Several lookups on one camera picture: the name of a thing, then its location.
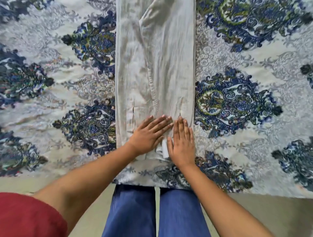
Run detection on person's right hand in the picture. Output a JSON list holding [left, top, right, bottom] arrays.
[[167, 116, 197, 170]]

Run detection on person's left hand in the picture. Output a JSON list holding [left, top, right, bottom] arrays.
[[127, 115, 174, 157]]

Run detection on bed with blue patterned sheet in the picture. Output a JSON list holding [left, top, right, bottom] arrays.
[[0, 0, 313, 199]]

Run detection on white long-sleeved shirt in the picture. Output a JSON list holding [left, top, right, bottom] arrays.
[[114, 0, 197, 162]]

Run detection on person's right forearm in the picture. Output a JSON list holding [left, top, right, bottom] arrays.
[[180, 163, 274, 237]]

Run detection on person's left forearm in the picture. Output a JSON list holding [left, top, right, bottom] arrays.
[[32, 143, 140, 235]]

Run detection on blue jeans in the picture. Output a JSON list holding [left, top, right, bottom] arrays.
[[101, 184, 212, 237]]

